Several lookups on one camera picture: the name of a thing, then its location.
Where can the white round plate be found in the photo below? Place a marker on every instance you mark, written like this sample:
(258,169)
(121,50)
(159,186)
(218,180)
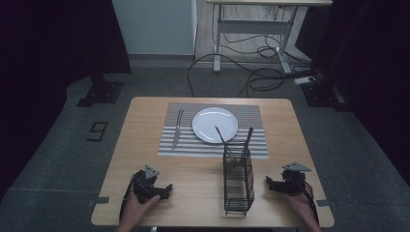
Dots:
(211,122)

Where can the grey tape strip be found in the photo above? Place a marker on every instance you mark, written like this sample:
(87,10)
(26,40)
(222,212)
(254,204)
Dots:
(98,201)
(326,203)

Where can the dark curtain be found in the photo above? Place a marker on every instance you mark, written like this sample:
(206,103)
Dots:
(48,48)
(370,64)

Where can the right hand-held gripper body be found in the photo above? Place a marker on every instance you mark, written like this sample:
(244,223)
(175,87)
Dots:
(292,183)

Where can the person's right hand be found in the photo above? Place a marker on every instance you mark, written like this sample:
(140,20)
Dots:
(299,203)

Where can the white partition panel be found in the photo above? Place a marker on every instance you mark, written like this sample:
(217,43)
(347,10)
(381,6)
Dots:
(154,25)

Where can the grey striped placemat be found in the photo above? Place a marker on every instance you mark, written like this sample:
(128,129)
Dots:
(180,148)

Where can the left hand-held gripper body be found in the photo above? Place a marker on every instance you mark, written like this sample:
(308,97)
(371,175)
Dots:
(143,187)

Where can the black stand base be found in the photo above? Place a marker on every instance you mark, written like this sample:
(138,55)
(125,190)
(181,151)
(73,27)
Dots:
(101,93)
(324,95)

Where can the silver table knife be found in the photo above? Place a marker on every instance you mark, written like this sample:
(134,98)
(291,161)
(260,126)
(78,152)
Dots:
(177,130)

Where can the white metal-legged desk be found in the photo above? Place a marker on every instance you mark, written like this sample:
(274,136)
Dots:
(254,26)

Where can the white power strip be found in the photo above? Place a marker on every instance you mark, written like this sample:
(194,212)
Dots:
(304,80)

